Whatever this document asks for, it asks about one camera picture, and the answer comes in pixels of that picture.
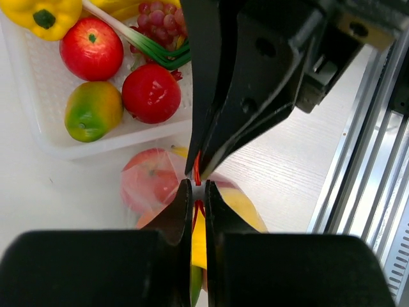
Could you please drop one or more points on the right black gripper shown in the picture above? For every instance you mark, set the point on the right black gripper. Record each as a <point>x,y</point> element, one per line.
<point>285,57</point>

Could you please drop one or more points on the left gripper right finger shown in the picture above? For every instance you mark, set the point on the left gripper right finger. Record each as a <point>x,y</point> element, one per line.
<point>305,270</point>

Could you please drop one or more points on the green chives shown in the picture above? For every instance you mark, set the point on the green chives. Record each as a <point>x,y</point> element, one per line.
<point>169,60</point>

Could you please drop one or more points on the purple grapes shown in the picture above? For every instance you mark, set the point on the purple grapes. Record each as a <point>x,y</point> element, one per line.
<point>163,22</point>

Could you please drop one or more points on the orange green mango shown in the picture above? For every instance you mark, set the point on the orange green mango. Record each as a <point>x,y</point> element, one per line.
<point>196,280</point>

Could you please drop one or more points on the red apple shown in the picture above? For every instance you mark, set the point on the red apple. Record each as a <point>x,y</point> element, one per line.
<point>92,50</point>

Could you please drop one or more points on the red strawberry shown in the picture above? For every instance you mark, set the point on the red strawberry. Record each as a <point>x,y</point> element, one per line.
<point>151,94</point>

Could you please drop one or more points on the aluminium rail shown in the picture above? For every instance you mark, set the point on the aluminium rail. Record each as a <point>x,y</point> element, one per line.
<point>365,193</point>

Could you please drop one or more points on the green lime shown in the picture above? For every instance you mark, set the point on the green lime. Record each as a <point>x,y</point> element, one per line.
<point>93,109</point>

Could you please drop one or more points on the yellow bell pepper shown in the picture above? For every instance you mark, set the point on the yellow bell pepper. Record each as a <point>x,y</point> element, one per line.
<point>48,20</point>

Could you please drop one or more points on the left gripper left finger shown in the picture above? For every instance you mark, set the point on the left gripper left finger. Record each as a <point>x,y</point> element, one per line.
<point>91,268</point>

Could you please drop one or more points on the white slotted cable duct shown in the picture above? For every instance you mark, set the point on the white slotted cable duct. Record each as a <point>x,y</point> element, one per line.
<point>396,264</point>

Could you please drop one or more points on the clear zip bag orange zipper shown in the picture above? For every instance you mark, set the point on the clear zip bag orange zipper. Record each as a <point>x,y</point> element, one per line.
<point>232,195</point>

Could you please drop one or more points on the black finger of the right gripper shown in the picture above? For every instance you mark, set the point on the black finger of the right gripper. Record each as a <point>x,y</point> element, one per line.
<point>211,27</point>

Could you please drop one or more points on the red tomato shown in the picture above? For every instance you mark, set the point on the red tomato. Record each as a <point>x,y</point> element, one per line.
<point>148,180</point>

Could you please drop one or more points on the yellow banana bunch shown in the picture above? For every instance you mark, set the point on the yellow banana bunch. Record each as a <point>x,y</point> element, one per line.
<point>123,10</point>

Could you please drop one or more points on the yellow pear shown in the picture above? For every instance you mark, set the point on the yellow pear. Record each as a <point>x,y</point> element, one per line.
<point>230,241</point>

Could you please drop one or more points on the white plastic basket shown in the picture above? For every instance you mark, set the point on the white plastic basket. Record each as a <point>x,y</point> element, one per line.
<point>44,85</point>

